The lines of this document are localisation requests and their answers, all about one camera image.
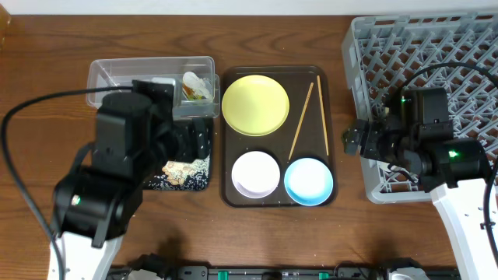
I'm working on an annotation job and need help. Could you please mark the dark brown serving tray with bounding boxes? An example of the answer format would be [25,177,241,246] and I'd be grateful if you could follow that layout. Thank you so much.
[219,65,335,208]

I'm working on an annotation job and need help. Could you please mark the grey dishwasher rack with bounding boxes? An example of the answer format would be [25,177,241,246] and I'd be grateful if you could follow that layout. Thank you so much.
[342,10,498,205]

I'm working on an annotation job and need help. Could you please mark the clear plastic bin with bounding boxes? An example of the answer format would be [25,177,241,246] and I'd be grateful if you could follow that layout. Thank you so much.
[87,56,220,120]

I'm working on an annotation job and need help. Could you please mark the green snack wrapper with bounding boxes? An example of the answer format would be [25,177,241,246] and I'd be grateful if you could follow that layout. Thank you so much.
[182,84,210,100]

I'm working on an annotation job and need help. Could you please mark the pink bowl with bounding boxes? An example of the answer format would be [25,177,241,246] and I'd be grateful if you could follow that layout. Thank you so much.
[231,151,280,199]

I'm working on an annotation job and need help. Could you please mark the black cable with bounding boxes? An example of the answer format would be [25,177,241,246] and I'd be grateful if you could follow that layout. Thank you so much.
[383,62,498,265]
[0,86,135,280]

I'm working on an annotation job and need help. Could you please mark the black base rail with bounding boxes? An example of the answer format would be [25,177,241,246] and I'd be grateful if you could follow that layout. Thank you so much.
[108,264,460,280]

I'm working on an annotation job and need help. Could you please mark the white tissue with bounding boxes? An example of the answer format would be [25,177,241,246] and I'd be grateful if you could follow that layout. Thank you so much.
[182,72,212,100]

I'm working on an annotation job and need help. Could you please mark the left black cable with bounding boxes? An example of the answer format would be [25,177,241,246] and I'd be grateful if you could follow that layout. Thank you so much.
[0,86,135,280]

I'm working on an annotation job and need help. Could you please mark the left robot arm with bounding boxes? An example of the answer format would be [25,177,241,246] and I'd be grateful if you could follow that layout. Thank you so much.
[48,79,213,279]

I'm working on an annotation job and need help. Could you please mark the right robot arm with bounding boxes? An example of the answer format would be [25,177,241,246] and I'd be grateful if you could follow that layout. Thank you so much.
[342,88,497,279]

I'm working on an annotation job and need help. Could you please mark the yellow plate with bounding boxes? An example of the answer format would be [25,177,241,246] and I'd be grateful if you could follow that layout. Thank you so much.
[222,75,290,137]

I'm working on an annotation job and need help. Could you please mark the right black cable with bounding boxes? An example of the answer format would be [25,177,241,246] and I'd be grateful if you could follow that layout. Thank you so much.
[383,62,498,265]

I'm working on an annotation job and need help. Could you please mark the blue bowl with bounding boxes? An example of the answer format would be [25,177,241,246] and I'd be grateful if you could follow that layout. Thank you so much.
[283,158,334,206]

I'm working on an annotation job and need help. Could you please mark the food scraps pile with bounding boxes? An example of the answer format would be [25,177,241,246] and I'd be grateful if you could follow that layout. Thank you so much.
[145,156,211,191]

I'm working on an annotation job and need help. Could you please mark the wooden chopstick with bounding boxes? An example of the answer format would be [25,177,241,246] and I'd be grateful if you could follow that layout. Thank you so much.
[317,75,329,156]
[288,82,314,160]

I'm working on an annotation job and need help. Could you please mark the black waste tray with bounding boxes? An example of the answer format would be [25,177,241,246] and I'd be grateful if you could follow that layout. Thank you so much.
[144,117,213,191]

